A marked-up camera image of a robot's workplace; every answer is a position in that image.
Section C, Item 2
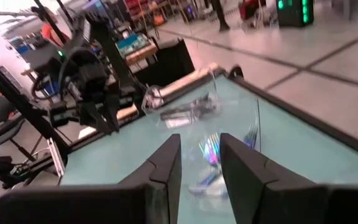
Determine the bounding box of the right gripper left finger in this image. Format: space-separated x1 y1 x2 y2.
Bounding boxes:
0 133 182 224

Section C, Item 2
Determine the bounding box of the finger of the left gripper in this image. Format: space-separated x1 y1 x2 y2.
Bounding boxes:
103 91 121 134
78 101 112 135

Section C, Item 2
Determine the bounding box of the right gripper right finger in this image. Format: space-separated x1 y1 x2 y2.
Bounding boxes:
219 133 358 224

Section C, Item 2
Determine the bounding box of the iridescent rainbow fork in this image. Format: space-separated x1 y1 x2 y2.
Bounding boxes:
197 133 221 166
243 124 259 149
188 166 229 200

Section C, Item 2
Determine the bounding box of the black fork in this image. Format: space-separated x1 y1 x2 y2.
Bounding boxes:
160 93 219 121

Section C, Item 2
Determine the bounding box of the person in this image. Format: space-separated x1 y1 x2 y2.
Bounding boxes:
31 5 71 48

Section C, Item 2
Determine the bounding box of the clear plastic bin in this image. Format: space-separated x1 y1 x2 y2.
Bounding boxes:
140 67 222 130
178 90 262 212

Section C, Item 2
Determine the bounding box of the green lit computer tower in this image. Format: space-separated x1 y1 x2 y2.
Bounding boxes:
275 0 315 28

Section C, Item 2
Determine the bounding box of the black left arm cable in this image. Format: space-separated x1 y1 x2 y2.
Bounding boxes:
31 46 101 102

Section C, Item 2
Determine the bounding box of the aluminium bracket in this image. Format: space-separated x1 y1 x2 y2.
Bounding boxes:
47 137 65 179

